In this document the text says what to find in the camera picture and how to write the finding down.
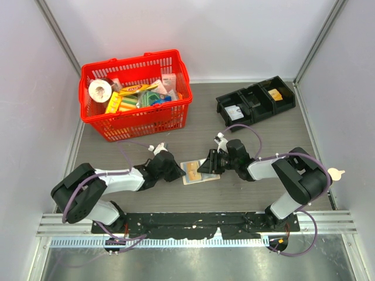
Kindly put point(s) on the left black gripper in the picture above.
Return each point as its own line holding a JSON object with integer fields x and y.
{"x": 177, "y": 172}

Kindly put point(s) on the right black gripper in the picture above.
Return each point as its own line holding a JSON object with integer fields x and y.
{"x": 211, "y": 164}

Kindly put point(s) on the beige leather card holder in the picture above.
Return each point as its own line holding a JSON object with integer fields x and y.
{"x": 206, "y": 177}

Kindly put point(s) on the gold VIP card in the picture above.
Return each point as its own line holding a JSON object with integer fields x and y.
{"x": 192, "y": 175}

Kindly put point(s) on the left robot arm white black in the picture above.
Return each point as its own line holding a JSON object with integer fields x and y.
{"x": 79, "y": 194}

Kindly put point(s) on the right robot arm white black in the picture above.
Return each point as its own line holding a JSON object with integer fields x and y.
{"x": 304, "y": 178}

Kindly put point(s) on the white card in bin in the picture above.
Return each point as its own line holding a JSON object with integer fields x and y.
{"x": 234, "y": 112}

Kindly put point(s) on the gold card in bin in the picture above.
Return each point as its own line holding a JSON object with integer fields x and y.
{"x": 275, "y": 94}

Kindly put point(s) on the black bin left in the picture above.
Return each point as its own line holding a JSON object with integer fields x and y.
{"x": 233, "y": 98}

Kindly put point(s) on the black bin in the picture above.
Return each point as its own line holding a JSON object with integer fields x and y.
{"x": 233, "y": 98}
{"x": 259, "y": 102}
{"x": 288, "y": 102}

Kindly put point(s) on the black bin middle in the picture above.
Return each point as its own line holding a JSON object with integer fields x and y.
{"x": 259, "y": 102}

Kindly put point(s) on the green packaged item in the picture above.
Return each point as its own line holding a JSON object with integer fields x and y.
{"x": 148, "y": 98}

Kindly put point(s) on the red plastic shopping basket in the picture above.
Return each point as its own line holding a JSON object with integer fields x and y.
{"x": 142, "y": 69}

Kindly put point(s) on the yellow green sponge pack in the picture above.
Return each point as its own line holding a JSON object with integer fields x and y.
{"x": 128, "y": 102}

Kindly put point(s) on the white pink box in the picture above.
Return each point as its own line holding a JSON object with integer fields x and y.
{"x": 169, "y": 81}

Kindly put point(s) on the yellow box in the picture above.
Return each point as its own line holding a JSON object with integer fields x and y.
{"x": 113, "y": 103}

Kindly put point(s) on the yellow snack bag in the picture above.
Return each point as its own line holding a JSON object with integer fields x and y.
{"x": 134, "y": 89}

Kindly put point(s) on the black bin right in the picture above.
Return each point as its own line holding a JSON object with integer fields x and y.
{"x": 288, "y": 102}

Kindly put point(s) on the green liquid squeeze bottle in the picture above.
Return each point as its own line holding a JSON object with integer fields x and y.
{"x": 335, "y": 174}

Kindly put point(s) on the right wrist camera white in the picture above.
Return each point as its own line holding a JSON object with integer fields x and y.
{"x": 221, "y": 142}

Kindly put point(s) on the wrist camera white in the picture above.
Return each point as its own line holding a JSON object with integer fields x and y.
{"x": 158, "y": 148}
{"x": 221, "y": 142}

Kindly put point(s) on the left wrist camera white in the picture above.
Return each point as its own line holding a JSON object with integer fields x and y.
{"x": 158, "y": 148}

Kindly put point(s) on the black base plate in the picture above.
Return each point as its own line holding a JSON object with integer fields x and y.
{"x": 193, "y": 226}

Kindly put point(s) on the white cable duct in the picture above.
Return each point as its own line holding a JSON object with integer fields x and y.
{"x": 103, "y": 242}

